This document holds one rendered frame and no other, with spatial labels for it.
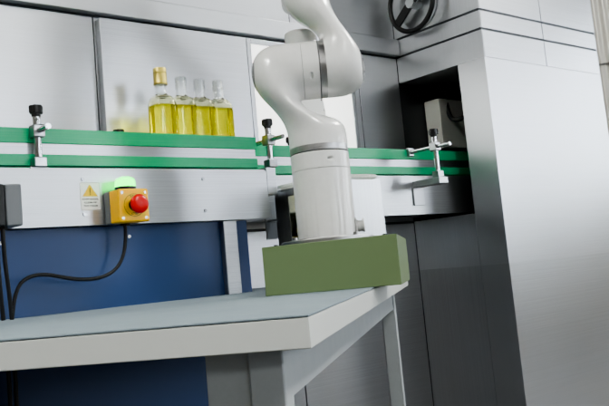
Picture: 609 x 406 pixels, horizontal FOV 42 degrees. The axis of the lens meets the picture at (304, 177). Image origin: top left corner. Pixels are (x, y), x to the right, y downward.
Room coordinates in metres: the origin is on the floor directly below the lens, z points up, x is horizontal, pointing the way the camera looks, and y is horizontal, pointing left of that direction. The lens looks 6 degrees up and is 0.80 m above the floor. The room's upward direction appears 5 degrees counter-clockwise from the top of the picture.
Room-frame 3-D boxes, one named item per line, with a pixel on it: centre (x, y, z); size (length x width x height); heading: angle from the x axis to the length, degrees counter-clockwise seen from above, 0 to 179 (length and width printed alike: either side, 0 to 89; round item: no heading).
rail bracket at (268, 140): (2.02, 0.10, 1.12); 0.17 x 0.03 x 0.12; 40
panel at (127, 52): (2.31, 0.16, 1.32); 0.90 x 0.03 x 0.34; 130
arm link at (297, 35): (2.06, -0.03, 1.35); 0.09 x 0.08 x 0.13; 91
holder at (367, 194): (2.04, -0.04, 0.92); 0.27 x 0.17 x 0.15; 40
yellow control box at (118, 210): (1.69, 0.38, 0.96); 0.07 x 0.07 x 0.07; 40
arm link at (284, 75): (1.63, 0.00, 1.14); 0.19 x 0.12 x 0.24; 91
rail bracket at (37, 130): (1.60, 0.52, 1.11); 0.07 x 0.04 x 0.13; 40
